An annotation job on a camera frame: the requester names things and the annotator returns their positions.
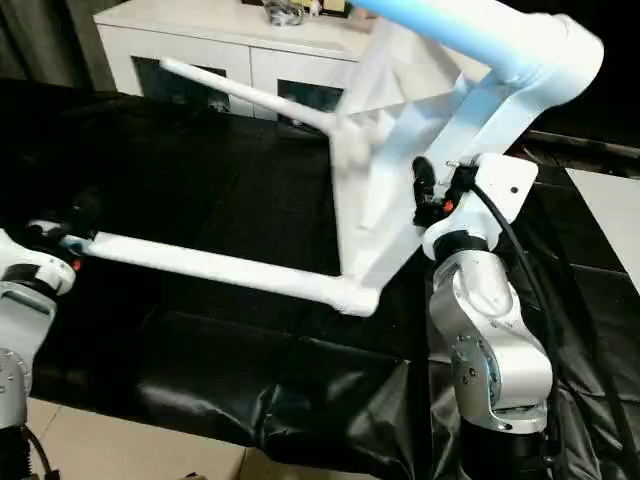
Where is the white plastic table top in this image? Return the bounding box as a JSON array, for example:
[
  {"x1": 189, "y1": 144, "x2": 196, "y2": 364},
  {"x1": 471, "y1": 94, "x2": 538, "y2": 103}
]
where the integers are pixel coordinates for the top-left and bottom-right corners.
[{"x1": 327, "y1": 14, "x2": 606, "y2": 319}]

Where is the black mat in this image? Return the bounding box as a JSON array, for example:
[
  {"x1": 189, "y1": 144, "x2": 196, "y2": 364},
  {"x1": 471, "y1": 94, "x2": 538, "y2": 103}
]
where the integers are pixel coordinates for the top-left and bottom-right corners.
[{"x1": 0, "y1": 77, "x2": 640, "y2": 480}]

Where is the white flat board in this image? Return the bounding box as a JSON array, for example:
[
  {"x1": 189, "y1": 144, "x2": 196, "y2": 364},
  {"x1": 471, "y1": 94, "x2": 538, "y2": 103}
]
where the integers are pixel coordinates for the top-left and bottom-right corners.
[{"x1": 564, "y1": 167, "x2": 640, "y2": 281}]

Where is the grey curtain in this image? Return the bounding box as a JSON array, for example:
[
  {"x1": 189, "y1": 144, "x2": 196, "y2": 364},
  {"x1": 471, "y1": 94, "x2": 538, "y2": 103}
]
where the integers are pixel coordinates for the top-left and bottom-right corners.
[{"x1": 0, "y1": 0, "x2": 121, "y2": 91}]

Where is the white cabinet with glass doors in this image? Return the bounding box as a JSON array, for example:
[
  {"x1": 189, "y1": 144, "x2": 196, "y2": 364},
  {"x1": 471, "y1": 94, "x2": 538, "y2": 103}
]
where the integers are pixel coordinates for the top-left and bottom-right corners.
[{"x1": 92, "y1": 0, "x2": 381, "y2": 124}]

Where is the black cabinet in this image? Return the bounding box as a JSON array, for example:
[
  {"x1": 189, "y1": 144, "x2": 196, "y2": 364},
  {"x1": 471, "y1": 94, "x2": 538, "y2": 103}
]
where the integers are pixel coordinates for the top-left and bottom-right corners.
[{"x1": 499, "y1": 0, "x2": 640, "y2": 146}]

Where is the black object pile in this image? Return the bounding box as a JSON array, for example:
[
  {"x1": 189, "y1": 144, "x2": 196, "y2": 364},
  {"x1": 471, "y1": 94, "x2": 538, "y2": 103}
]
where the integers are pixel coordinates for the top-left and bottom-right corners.
[{"x1": 262, "y1": 0, "x2": 306, "y2": 26}]

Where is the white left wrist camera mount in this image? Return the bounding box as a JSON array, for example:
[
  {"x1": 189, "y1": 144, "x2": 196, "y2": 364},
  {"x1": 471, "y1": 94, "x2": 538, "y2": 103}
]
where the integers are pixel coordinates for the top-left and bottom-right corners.
[{"x1": 0, "y1": 227, "x2": 77, "y2": 297}]

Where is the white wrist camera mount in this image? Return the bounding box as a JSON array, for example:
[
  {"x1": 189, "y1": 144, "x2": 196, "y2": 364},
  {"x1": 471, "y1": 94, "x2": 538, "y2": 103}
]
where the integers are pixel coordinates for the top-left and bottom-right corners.
[
  {"x1": 0, "y1": 227, "x2": 77, "y2": 297},
  {"x1": 422, "y1": 152, "x2": 540, "y2": 261}
]

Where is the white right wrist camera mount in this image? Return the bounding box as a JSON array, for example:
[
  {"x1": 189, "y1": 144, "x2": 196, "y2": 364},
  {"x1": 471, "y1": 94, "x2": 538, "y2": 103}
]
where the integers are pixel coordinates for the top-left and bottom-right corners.
[{"x1": 422, "y1": 152, "x2": 540, "y2": 261}]

